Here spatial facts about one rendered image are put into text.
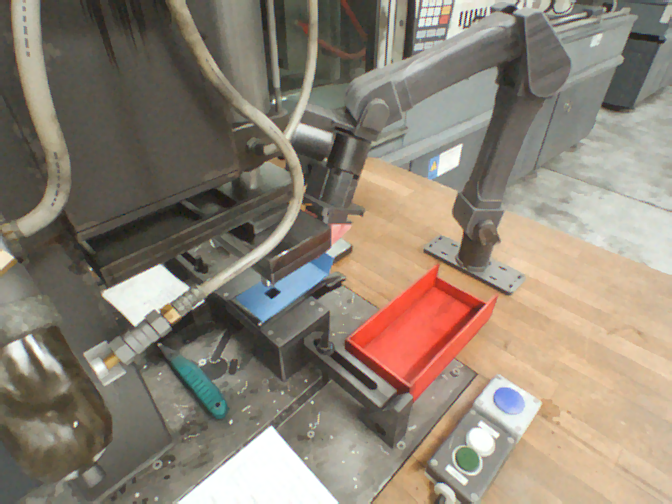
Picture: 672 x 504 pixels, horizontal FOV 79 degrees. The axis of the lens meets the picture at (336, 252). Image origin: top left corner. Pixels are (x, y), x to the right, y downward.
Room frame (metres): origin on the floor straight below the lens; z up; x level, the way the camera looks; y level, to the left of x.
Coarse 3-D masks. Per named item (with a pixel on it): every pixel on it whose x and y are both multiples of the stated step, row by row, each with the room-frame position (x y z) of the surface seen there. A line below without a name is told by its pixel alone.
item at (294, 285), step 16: (320, 256) 0.52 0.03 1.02; (304, 272) 0.51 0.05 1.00; (320, 272) 0.50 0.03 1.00; (256, 288) 0.47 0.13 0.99; (272, 288) 0.48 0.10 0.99; (288, 288) 0.47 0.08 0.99; (304, 288) 0.47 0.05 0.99; (256, 304) 0.44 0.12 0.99; (272, 304) 0.44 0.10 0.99; (288, 304) 0.44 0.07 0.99
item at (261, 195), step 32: (224, 192) 0.44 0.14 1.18; (256, 192) 0.44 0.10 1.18; (288, 192) 0.46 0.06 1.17; (128, 224) 0.39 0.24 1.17; (160, 224) 0.39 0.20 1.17; (192, 224) 0.37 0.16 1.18; (224, 224) 0.39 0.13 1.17; (256, 224) 0.41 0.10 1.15; (320, 224) 0.43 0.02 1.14; (96, 256) 0.32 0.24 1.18; (128, 256) 0.32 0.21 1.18; (160, 256) 0.34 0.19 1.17; (288, 256) 0.38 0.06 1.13
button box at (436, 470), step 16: (464, 416) 0.29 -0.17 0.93; (480, 416) 0.29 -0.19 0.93; (464, 432) 0.27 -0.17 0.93; (496, 432) 0.27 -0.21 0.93; (448, 448) 0.25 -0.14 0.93; (496, 448) 0.25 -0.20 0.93; (512, 448) 0.25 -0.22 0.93; (432, 464) 0.23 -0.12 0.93; (448, 464) 0.23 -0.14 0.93; (480, 464) 0.23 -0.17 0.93; (496, 464) 0.23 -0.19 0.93; (432, 480) 0.22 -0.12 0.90; (448, 480) 0.21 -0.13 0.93; (464, 480) 0.21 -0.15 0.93; (480, 480) 0.21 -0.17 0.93; (448, 496) 0.20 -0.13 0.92; (464, 496) 0.19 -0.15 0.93; (480, 496) 0.19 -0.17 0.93
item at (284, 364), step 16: (224, 304) 0.46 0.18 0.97; (224, 320) 0.47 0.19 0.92; (240, 320) 0.43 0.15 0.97; (256, 336) 0.40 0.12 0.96; (304, 336) 0.39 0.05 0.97; (272, 352) 0.38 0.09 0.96; (288, 352) 0.37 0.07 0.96; (304, 352) 0.39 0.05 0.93; (272, 368) 0.38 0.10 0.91; (288, 368) 0.37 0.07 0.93
